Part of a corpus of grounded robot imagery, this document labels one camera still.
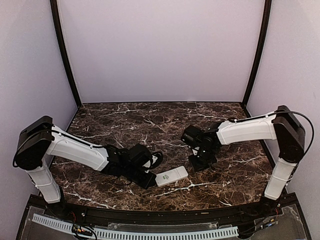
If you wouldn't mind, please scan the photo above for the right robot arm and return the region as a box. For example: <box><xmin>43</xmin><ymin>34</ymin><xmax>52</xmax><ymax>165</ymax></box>
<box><xmin>181</xmin><ymin>105</ymin><xmax>311</xmax><ymax>217</ymax></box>

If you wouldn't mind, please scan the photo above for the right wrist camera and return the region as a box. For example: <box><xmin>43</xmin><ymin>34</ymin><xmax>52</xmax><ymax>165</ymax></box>
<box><xmin>191</xmin><ymin>147</ymin><xmax>199</xmax><ymax>155</ymax></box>

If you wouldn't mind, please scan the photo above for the white air conditioner remote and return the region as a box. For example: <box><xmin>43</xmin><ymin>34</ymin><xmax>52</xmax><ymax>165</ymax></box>
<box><xmin>155</xmin><ymin>166</ymin><xmax>189</xmax><ymax>187</ymax></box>

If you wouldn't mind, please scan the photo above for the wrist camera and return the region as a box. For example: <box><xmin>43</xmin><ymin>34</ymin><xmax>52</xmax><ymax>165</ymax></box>
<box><xmin>142</xmin><ymin>151</ymin><xmax>164</xmax><ymax>173</ymax></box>
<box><xmin>191</xmin><ymin>147</ymin><xmax>199</xmax><ymax>155</ymax></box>

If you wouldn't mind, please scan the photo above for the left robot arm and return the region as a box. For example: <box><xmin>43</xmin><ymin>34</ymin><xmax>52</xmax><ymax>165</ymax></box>
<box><xmin>12</xmin><ymin>115</ymin><xmax>163</xmax><ymax>218</ymax></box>

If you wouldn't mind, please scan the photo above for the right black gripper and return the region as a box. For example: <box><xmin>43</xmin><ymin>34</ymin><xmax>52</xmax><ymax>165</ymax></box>
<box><xmin>188</xmin><ymin>146</ymin><xmax>217</xmax><ymax>172</ymax></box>

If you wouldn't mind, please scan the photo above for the black frame post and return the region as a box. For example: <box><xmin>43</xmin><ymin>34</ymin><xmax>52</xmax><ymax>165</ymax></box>
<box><xmin>49</xmin><ymin>0</ymin><xmax>82</xmax><ymax>108</ymax></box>
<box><xmin>241</xmin><ymin>0</ymin><xmax>272</xmax><ymax>108</ymax></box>

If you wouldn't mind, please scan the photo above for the left black frame post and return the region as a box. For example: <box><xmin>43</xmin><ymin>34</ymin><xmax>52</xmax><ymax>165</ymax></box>
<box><xmin>49</xmin><ymin>0</ymin><xmax>82</xmax><ymax>108</ymax></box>

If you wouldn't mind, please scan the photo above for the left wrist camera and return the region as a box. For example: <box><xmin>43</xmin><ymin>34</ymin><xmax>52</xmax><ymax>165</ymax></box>
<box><xmin>142</xmin><ymin>151</ymin><xmax>164</xmax><ymax>173</ymax></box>

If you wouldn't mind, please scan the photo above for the right black frame post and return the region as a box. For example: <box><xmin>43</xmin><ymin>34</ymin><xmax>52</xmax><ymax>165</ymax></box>
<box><xmin>241</xmin><ymin>0</ymin><xmax>272</xmax><ymax>108</ymax></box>

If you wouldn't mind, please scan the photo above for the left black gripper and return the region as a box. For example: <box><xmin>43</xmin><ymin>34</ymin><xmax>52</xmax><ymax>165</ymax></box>
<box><xmin>123</xmin><ymin>165</ymin><xmax>157</xmax><ymax>191</ymax></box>

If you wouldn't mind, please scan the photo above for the black front rail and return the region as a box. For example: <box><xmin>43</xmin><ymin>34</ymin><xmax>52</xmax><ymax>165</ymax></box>
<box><xmin>27</xmin><ymin>193</ymin><xmax>297</xmax><ymax>226</ymax></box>

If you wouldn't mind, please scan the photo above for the white slotted cable duct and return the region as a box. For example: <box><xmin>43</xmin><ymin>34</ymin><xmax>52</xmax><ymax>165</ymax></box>
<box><xmin>31</xmin><ymin>213</ymin><xmax>239</xmax><ymax>240</ymax></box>

